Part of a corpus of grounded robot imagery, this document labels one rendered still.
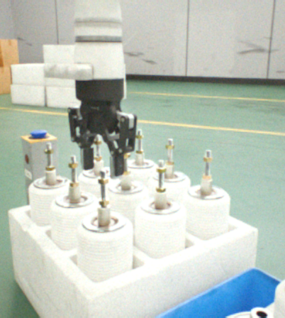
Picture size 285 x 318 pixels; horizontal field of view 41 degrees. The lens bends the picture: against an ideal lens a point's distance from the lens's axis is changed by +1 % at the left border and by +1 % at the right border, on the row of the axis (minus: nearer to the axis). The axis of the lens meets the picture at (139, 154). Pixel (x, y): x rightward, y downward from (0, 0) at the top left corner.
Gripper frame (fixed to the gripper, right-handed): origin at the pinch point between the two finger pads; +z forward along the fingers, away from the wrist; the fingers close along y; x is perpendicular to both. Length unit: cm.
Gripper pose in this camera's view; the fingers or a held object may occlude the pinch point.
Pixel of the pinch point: (101, 166)
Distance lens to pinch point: 62.2
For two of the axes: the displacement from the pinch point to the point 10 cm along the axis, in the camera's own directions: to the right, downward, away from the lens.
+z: 0.0, 9.7, 2.6
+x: -6.8, 1.9, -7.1
